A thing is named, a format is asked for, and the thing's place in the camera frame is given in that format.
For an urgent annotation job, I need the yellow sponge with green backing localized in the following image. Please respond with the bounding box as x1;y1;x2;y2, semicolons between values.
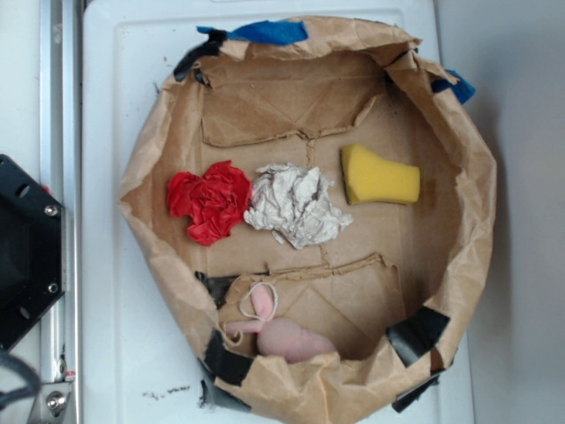
340;144;420;205

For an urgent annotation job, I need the crumpled white paper ball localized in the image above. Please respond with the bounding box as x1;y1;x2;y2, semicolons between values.
244;163;353;250

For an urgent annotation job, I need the brown paper bag tray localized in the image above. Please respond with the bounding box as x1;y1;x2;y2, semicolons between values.
119;17;496;423

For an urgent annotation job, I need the crumpled red paper ball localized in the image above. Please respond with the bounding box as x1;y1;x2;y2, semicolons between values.
167;161;252;246

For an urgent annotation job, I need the white plastic board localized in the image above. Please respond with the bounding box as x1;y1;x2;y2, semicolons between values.
80;0;477;424

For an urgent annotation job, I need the pink plush toy with string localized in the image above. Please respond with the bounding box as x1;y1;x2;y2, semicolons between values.
222;282;337;364

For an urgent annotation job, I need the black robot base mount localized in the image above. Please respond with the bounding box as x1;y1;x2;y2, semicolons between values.
1;155;64;352

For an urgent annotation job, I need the aluminium frame rail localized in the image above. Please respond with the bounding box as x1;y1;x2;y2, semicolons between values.
39;1;86;423

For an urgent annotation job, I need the black cable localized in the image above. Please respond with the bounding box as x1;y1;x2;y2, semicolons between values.
0;352;42;410

